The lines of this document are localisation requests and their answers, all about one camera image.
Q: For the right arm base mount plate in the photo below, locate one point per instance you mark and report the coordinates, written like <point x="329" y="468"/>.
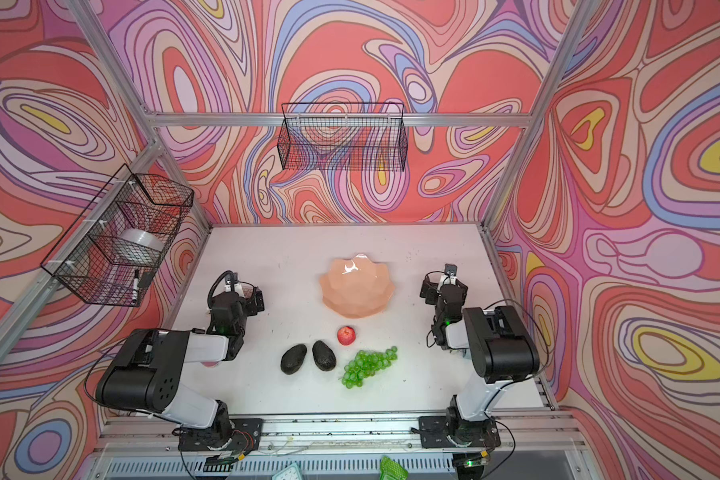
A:
<point x="440" y="432"/>

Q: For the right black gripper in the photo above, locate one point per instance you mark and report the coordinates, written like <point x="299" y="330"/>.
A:
<point x="431" y="289"/>

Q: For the green object bottom edge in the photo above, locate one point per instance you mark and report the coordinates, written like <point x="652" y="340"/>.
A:
<point x="391" y="470"/>

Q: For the red fake apple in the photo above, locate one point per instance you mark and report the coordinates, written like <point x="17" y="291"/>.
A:
<point x="346" y="335"/>

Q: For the pink faceted fruit bowl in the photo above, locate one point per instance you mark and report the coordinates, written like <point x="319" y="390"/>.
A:
<point x="357" y="288"/>

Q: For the black wire basket left wall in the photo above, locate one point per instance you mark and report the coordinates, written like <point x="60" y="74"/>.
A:
<point x="98" y="266"/>

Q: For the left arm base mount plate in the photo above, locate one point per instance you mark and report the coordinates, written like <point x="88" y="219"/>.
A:
<point x="241" y="435"/>

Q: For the white green box bottom edge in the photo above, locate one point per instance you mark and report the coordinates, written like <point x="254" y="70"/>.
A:
<point x="290" y="472"/>

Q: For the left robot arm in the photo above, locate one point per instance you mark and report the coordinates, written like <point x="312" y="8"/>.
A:
<point x="145" y="375"/>

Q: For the dark avocado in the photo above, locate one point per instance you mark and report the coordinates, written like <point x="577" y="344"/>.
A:
<point x="292" y="360"/>
<point x="323" y="356"/>

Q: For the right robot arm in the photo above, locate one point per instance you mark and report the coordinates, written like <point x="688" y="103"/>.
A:
<point x="501" y="351"/>

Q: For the green fake grape bunch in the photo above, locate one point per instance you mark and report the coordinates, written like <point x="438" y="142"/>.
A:
<point x="367" y="364"/>

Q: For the black marker in basket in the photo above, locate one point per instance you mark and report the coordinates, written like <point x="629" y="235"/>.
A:
<point x="135" y="295"/>

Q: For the black wire basket wall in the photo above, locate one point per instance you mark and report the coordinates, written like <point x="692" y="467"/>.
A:
<point x="343" y="136"/>
<point x="98" y="266"/>

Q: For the black wire basket back wall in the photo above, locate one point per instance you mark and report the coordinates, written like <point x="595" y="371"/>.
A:
<point x="343" y="136"/>

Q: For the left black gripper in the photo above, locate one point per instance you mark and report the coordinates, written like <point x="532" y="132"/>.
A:
<point x="249" y="302"/>

